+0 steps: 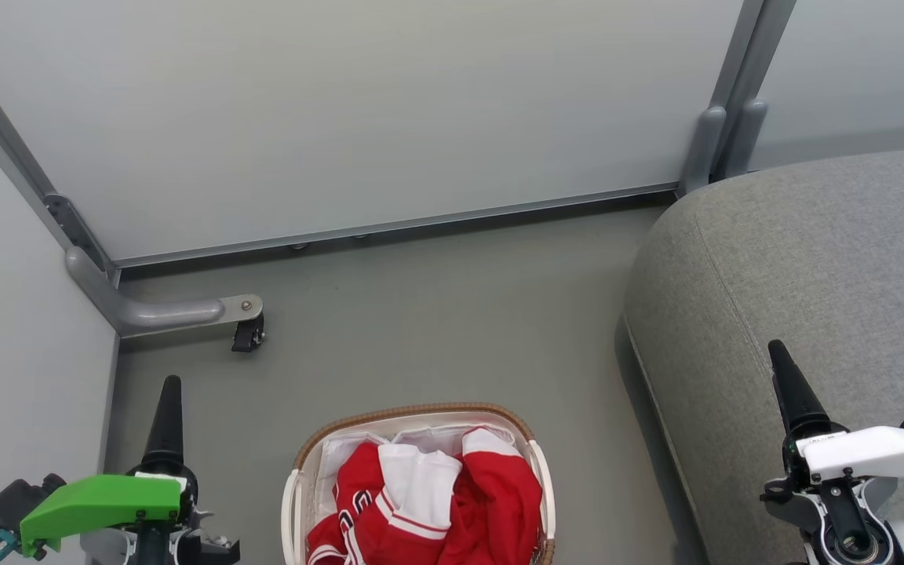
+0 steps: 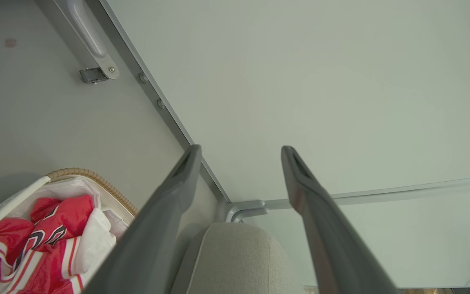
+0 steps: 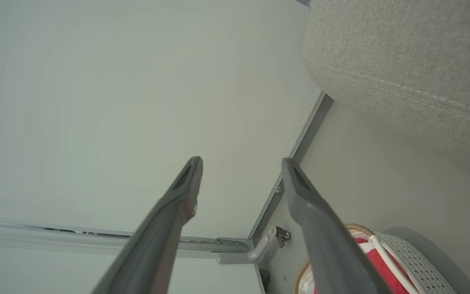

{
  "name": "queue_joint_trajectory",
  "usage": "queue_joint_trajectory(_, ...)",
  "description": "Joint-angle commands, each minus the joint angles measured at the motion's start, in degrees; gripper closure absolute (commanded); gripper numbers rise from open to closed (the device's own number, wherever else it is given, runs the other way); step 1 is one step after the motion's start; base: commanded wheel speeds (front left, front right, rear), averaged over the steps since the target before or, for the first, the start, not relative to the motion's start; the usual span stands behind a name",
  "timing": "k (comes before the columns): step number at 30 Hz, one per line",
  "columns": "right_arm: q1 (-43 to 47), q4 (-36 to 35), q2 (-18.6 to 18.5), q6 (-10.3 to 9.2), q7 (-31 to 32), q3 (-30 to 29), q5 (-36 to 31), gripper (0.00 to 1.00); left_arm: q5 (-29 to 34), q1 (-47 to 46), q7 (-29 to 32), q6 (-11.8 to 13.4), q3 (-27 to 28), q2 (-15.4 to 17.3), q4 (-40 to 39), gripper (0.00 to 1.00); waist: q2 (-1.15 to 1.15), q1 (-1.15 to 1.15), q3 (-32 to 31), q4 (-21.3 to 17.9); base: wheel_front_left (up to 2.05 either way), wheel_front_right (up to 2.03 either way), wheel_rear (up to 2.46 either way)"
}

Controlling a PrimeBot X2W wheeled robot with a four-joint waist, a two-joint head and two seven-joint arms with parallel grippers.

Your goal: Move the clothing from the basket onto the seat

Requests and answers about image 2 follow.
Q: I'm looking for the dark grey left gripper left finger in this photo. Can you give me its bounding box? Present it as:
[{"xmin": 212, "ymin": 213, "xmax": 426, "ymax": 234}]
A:
[{"xmin": 82, "ymin": 144, "xmax": 202, "ymax": 294}]

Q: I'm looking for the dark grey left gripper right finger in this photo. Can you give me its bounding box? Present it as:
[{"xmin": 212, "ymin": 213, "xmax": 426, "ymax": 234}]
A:
[{"xmin": 281, "ymin": 145, "xmax": 399, "ymax": 294}]

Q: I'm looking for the red and white jersey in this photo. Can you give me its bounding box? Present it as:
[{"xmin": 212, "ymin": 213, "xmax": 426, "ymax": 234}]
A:
[{"xmin": 0, "ymin": 194, "xmax": 117, "ymax": 294}]

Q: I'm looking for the grey fabric sofa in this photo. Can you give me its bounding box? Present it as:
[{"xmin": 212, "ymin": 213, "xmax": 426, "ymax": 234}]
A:
[{"xmin": 170, "ymin": 223, "xmax": 306, "ymax": 294}]

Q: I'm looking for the white laundry basket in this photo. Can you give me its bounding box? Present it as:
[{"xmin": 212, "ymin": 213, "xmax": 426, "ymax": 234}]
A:
[{"xmin": 0, "ymin": 167, "xmax": 139, "ymax": 294}]

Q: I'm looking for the grey curved partition foot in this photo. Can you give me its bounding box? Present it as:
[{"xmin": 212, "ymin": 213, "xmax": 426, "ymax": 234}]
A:
[
  {"xmin": 232, "ymin": 207, "xmax": 269, "ymax": 223},
  {"xmin": 224, "ymin": 199, "xmax": 266, "ymax": 223}
]

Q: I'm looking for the white fabric basket liner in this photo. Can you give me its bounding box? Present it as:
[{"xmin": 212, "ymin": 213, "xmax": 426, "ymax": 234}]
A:
[{"xmin": 17, "ymin": 177, "xmax": 130, "ymax": 239}]

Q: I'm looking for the partition caster wheel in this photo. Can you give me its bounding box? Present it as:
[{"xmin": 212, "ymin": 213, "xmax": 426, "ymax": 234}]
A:
[{"xmin": 79, "ymin": 67, "xmax": 110, "ymax": 85}]

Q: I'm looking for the grey partition foot bar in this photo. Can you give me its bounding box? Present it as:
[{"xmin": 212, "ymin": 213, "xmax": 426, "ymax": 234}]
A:
[{"xmin": 53, "ymin": 0, "xmax": 120, "ymax": 80}]

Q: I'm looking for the grey partition bottom rail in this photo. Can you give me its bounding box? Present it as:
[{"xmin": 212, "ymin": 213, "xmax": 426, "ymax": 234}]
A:
[
  {"xmin": 264, "ymin": 174, "xmax": 470, "ymax": 209},
  {"xmin": 84, "ymin": 0, "xmax": 231, "ymax": 203}
]

